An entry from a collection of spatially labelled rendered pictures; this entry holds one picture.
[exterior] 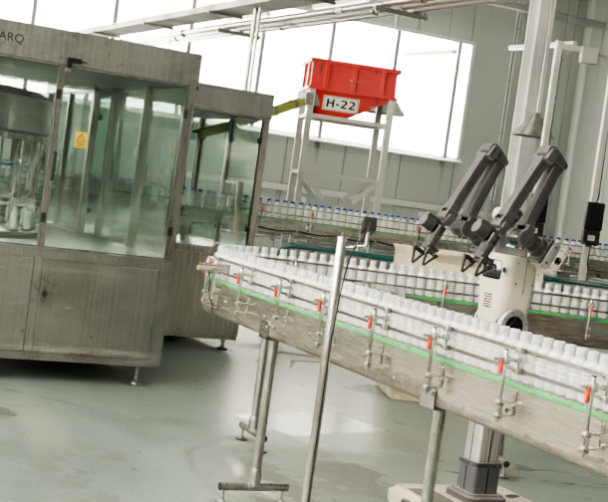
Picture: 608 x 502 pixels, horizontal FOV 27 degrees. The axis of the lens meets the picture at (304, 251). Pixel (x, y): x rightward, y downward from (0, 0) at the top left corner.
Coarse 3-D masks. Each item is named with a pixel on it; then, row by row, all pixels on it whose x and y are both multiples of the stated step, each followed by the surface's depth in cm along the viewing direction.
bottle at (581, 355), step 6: (582, 348) 394; (576, 354) 392; (582, 354) 391; (576, 360) 391; (582, 360) 391; (570, 372) 392; (576, 372) 391; (570, 378) 392; (576, 378) 391; (570, 384) 392; (576, 384) 391; (570, 390) 392; (570, 396) 391; (576, 396) 391
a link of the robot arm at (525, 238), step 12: (552, 168) 532; (564, 168) 533; (540, 180) 535; (552, 180) 533; (540, 192) 531; (528, 204) 533; (540, 204) 531; (528, 216) 529; (528, 228) 526; (528, 240) 527
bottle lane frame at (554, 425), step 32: (224, 288) 643; (256, 320) 604; (288, 320) 572; (320, 352) 540; (352, 352) 515; (384, 352) 492; (416, 352) 470; (384, 384) 490; (416, 384) 468; (448, 384) 449; (480, 384) 431; (512, 384) 414; (480, 416) 429; (512, 416) 413; (544, 416) 398; (576, 416) 384; (544, 448) 396; (576, 448) 382
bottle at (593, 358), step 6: (588, 354) 387; (594, 354) 386; (588, 360) 387; (594, 360) 386; (582, 366) 387; (588, 366) 385; (594, 366) 385; (582, 372) 387; (582, 378) 387; (588, 378) 385; (582, 396) 386; (582, 402) 386
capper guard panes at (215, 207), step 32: (192, 128) 1073; (224, 128) 1085; (256, 128) 1098; (192, 160) 1076; (224, 160) 1088; (256, 160) 1101; (192, 192) 1079; (224, 192) 1092; (192, 224) 1082; (224, 224) 1095
